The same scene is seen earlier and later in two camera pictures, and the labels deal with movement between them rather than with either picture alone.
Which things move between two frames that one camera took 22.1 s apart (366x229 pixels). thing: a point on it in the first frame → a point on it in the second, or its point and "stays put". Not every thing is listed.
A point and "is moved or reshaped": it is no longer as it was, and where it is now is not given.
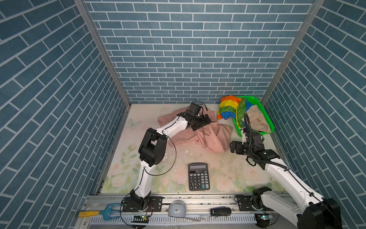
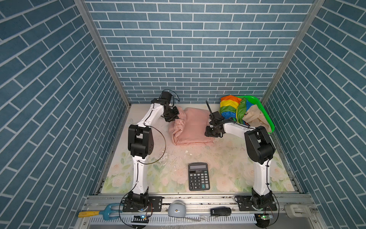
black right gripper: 238,149 → 207,133
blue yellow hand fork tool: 106,212 stays put
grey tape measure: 177,209 stays put
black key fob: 220,211 stays put
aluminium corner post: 103,48 stays put
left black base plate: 155,204 stays put
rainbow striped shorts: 233,107 stays put
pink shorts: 212,137 is moved or reshaped
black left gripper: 203,121 → 175,115
